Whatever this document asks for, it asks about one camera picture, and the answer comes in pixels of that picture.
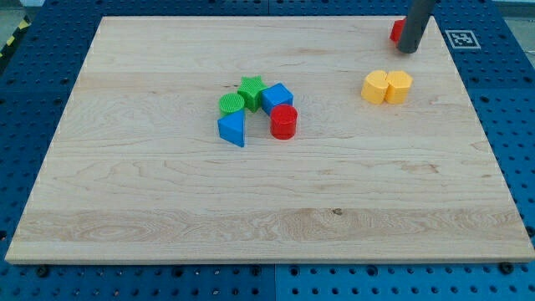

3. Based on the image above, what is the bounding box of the red cylinder block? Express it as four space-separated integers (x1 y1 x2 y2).
270 104 298 140

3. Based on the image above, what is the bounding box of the blue triangle block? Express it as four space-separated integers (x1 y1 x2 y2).
217 110 246 147

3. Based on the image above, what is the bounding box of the blue cube block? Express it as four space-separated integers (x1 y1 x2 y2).
261 83 293 115

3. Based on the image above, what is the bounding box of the green cylinder block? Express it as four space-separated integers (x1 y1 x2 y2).
218 93 245 116

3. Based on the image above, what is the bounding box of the green star block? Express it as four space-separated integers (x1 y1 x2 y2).
237 75 267 113

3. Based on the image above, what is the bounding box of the yellow crescent block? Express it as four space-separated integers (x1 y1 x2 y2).
361 70 389 105

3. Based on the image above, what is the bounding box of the wooden board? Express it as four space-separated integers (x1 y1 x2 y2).
6 16 534 264

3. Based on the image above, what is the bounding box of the yellow hexagon block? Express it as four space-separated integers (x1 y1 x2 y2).
385 70 413 105

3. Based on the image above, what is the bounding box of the red block behind rod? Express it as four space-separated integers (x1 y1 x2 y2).
390 18 406 43

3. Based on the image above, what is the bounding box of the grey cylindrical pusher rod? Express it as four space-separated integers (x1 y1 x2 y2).
396 0 436 54

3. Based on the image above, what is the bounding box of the white fiducial marker tag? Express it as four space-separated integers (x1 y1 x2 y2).
446 29 481 49

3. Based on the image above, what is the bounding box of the yellow black hazard tape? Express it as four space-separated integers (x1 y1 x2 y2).
1 15 32 60

